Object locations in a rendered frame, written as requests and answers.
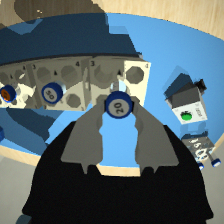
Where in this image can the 50 ml water tube with dark blue cap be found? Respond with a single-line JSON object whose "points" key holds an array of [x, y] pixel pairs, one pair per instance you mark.
{"points": [[53, 92]]}

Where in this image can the sample tube with blue cap and pink liquid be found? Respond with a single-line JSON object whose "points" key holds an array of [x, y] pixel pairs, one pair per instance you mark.
{"points": [[10, 92]]}

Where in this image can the white tube rack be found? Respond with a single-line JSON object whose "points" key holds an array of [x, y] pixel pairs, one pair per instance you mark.
{"points": [[201, 141]]}

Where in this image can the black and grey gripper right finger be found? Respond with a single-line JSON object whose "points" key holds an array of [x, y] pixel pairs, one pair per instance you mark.
{"points": [[159, 147]]}

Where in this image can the blue tube cap with white dot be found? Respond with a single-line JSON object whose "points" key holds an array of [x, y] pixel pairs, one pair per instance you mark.
{"points": [[200, 164]]}

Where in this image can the blue tube rack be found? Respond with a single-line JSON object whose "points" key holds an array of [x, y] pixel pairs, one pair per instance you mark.
{"points": [[1, 134]]}

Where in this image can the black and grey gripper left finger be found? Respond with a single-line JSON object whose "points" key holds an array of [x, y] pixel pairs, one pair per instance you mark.
{"points": [[79, 145]]}

